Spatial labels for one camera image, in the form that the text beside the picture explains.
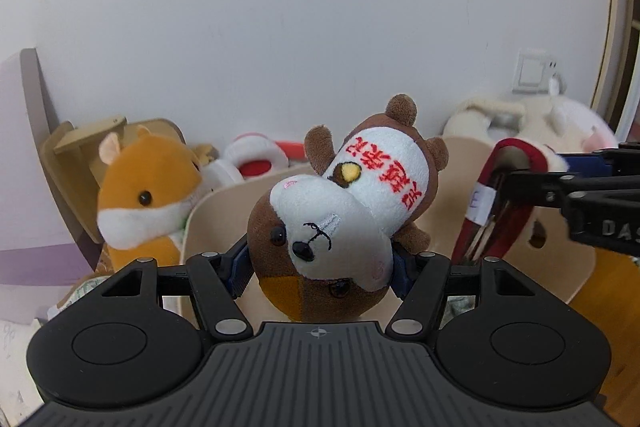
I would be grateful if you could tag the lilac bed headboard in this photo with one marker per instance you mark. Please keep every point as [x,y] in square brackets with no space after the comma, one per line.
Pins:
[30,187]

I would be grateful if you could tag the white plug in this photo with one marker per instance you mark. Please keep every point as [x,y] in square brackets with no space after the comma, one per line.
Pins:
[556,87]

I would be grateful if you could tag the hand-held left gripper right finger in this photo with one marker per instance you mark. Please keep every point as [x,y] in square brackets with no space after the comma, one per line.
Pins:
[401,277]

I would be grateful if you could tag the wooden door frame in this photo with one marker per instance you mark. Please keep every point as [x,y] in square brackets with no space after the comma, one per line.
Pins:
[617,7]

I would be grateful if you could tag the white printed cloth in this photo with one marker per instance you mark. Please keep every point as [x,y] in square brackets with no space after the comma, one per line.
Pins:
[17,347]

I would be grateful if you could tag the brown and white plush toy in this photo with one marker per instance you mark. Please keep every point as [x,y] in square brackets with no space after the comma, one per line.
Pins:
[310,207]

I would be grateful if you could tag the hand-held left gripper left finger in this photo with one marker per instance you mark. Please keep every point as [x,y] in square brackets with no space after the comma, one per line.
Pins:
[239,271]

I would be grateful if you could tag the white wall socket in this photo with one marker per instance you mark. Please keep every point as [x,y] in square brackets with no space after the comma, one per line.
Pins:
[531,71]

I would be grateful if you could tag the orange hamster plush toy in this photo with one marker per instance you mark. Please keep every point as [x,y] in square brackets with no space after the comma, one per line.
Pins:
[130,227]

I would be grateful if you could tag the green label packet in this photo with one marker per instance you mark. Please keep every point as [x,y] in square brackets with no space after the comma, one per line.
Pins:
[80,294]

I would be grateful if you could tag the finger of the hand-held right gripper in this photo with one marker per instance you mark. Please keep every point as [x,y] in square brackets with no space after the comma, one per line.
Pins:
[580,163]
[530,187]

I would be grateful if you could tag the red white plush item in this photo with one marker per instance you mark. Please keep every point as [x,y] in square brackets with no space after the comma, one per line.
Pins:
[515,152]

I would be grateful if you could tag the small tan plush toy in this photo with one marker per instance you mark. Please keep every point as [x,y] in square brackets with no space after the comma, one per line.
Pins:
[205,154]

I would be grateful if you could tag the plywood toy stand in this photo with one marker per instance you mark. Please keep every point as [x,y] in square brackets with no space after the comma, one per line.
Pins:
[75,157]

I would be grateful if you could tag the red and white plush toy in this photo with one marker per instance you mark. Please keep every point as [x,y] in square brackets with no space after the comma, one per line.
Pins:
[250,157]

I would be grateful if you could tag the beige plastic container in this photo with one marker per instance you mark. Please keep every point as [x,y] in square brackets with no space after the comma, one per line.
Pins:
[225,207]

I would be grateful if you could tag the cream plush toy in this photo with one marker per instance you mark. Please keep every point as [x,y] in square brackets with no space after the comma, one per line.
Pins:
[480,117]

